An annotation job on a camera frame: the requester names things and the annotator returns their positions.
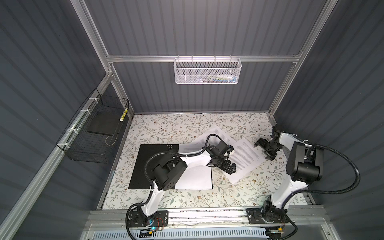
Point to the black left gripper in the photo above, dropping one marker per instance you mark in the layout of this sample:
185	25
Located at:
225	167

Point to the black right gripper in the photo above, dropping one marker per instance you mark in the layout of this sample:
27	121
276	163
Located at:
271	155

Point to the printed paper sheet back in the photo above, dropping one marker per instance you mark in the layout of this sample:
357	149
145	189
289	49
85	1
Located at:
245	156

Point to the white paper sheet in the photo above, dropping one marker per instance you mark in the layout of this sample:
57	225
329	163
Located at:
197	176

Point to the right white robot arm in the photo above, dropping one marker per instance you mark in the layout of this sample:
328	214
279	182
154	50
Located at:
304	166

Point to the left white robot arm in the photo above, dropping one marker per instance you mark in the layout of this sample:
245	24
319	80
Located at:
163	170

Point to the markers in white basket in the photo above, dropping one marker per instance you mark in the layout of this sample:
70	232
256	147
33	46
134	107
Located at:
231	79

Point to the yellow marker in basket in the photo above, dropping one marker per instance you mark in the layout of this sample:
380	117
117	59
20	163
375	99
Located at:
123	115

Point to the black pad in basket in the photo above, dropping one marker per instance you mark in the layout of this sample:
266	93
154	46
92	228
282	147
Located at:
105	124

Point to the white wire basket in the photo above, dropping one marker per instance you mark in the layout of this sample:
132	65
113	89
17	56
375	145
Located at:
190	71

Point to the black wire basket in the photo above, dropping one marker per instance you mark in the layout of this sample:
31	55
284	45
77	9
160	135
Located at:
79	145

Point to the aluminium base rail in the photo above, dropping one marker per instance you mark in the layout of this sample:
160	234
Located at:
215	224

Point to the aluminium frame post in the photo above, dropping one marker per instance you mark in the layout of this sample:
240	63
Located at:
93	34

